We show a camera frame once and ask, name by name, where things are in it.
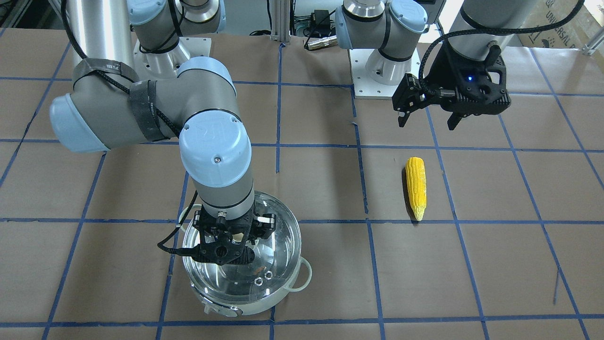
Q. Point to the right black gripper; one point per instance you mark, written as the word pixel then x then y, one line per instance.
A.
pixel 265 226

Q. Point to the silver metal connector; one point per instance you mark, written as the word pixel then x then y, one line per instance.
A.
pixel 324 42

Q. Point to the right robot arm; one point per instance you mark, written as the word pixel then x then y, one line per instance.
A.
pixel 134 82

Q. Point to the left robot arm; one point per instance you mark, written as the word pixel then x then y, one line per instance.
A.
pixel 394 27

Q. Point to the white steel cooking pot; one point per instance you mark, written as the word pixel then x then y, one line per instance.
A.
pixel 250 297

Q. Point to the glass pot lid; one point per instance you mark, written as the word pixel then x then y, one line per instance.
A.
pixel 250 269

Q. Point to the yellow corn cob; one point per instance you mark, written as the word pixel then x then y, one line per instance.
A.
pixel 416 182

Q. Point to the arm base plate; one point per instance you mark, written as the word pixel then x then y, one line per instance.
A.
pixel 188 49
pixel 368 80

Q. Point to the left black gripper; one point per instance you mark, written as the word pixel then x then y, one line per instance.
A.
pixel 440 76

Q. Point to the aluminium frame post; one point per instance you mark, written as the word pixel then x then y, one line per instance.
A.
pixel 280 20

